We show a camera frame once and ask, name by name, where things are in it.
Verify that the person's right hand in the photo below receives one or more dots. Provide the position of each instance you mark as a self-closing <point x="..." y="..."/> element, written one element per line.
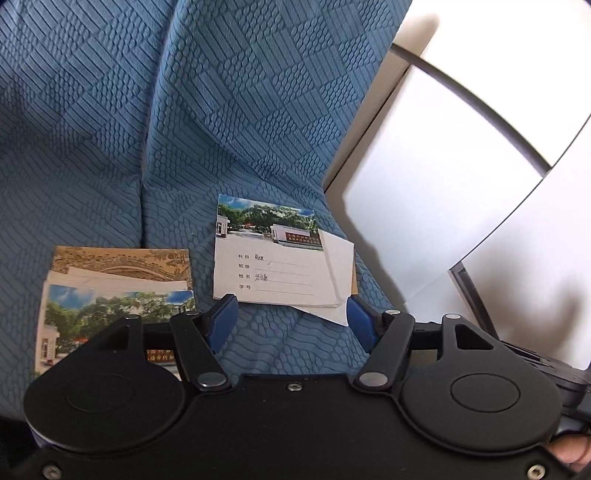
<point x="575" y="454"/>

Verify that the blue textured sofa cover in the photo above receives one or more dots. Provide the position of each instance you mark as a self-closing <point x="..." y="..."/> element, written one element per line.
<point x="138" y="115"/>

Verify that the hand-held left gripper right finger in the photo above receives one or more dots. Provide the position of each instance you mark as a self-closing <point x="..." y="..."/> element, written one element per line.
<point x="360" y="327"/>

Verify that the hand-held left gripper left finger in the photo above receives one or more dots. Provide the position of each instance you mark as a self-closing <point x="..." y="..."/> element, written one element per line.
<point x="224" y="323"/>

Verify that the white side table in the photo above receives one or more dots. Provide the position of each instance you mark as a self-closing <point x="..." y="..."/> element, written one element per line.
<point x="438" y="184"/>

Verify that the white paper sheets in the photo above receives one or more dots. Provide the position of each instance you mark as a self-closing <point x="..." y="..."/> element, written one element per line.
<point x="92" y="279"/>

